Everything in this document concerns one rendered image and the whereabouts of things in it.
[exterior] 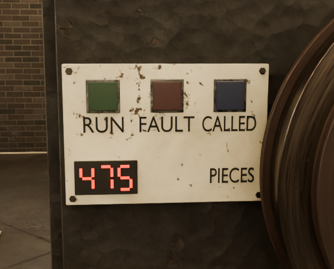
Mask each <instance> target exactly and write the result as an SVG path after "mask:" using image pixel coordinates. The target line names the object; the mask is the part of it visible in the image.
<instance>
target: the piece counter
mask: <svg viewBox="0 0 334 269"><path fill-rule="evenodd" d="M102 168H111V166H110V165H102ZM120 168H129V165H120ZM120 168H118V177H120ZM79 172H80V177H82V169H79ZM91 177H95V175H94V168H91ZM91 177H82V180H91ZM111 177H113V168H111ZM121 179H129V177H121ZM91 184H92V188H95V180H91ZM129 185H130V188H132V187H133V180H132V179H129ZM111 188H114V186H113V179H111ZM130 188H121V191H129V190H130Z"/></svg>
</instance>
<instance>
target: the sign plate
mask: <svg viewBox="0 0 334 269"><path fill-rule="evenodd" d="M61 70H62V87H63V120H64V153H65V186H66V205H88V204H135V203H183V202H230V201H261V197H260V181H259V174H260V156H261V148H262V141H263V137H264V133H265V128H266V125H267V111H268V77H269V64H62V66H61ZM225 81H244V82H245V94H244V110H216V82H225ZM88 82H117V84H118V110H117V111H89V107H88ZM153 82H182V109H181V110H153ZM102 165H110V166H111V168H113V177H111V168H102ZM120 165H129V168H120ZM91 168H94V175H95V177H91ZM118 168H120V177H118ZM79 169H82V177H91V180H95V188H92V184H91V180H82V177H80V172H79ZM121 177H129V179H132V180H133V187H132V188H130V185H129V179H121ZM111 179H113V186H114V188H111ZM121 188H130V190H129V191H121Z"/></svg>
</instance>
